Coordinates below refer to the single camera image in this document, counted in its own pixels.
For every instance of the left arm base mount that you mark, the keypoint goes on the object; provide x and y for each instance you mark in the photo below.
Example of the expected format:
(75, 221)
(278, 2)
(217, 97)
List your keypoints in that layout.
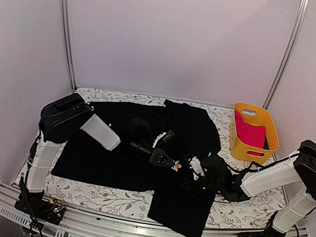
(33, 204)

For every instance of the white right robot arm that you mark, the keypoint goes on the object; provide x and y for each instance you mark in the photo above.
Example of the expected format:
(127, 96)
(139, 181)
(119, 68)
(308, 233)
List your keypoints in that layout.
(298, 167)

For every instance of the yellow plastic basket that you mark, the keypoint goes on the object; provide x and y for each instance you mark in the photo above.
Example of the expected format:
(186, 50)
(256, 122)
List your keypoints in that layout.
(258, 116)

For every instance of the black t-shirt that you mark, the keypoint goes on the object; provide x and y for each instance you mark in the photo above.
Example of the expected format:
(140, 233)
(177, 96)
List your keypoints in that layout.
(177, 202)

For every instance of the magenta cloth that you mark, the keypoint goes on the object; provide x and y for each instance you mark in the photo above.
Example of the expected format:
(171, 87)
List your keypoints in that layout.
(244, 136)

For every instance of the sparkling brooch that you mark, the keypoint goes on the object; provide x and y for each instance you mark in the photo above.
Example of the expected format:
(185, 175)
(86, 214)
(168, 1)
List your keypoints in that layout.
(176, 166)

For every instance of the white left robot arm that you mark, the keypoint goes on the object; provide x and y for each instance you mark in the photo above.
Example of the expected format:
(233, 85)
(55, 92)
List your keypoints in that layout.
(59, 121)

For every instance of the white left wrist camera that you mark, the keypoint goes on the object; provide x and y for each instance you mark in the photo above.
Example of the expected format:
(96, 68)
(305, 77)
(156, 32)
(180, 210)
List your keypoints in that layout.
(162, 138)

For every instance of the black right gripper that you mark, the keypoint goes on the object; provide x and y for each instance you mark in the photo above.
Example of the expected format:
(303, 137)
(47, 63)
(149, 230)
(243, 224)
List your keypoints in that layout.
(190, 189)

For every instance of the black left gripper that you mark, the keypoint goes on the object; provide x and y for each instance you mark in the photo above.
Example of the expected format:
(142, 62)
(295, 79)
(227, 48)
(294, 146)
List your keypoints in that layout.
(157, 155)

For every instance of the aluminium corner post left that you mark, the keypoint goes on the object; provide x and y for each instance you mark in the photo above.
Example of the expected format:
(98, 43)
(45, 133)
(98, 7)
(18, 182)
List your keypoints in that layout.
(63, 5)

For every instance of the aluminium corner post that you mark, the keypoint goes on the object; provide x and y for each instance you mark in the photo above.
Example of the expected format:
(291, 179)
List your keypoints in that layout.
(63, 5)
(295, 32)

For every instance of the aluminium corner post right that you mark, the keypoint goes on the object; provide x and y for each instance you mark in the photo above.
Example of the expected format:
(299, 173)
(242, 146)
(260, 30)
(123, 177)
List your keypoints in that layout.
(295, 32)

